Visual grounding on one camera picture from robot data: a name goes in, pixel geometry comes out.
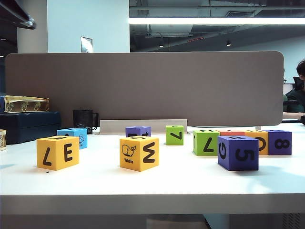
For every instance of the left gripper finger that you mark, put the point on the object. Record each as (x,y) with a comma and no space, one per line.
(16,13)

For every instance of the blue letter block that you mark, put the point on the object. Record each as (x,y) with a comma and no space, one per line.
(71,132)

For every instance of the yellow block 7 and E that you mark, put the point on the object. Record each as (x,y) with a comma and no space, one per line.
(56,143)

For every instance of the green block letter E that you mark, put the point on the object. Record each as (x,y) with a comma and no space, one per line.
(170,140)

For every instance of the green block letter N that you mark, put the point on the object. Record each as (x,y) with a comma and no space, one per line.
(200,150)

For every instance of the red-orange block with 2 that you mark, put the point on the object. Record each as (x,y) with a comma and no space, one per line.
(232,133)

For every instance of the purple block with 5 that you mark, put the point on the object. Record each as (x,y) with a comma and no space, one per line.
(228,164)

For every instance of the yellow block with Q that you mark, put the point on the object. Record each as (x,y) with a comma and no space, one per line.
(252,133)

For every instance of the purple block with 8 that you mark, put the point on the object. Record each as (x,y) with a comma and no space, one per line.
(271,150)

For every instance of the blue box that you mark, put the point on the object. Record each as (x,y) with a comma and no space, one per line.
(2,105)

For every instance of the cream gold patterned box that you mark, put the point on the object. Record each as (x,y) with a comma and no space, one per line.
(23,106)

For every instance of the dark blue case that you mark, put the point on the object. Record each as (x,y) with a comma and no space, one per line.
(28,128)

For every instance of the black mug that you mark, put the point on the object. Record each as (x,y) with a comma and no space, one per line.
(82,119)

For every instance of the brown desk divider panel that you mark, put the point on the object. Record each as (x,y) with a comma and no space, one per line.
(143,83)

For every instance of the purple block with O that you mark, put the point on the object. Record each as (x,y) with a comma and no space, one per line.
(133,131)

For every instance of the yellow whale picture block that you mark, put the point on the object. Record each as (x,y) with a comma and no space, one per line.
(139,143)

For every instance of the person in dark shirt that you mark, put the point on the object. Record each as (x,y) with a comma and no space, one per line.
(293,95)

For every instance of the white table leg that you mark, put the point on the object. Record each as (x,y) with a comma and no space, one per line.
(216,221)

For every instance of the grey vented cabinet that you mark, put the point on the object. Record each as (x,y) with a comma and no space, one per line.
(262,221)

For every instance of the wall sign plate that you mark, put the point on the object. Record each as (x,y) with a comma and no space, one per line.
(86,44)

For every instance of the divider support bracket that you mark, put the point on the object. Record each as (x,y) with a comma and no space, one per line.
(258,128)

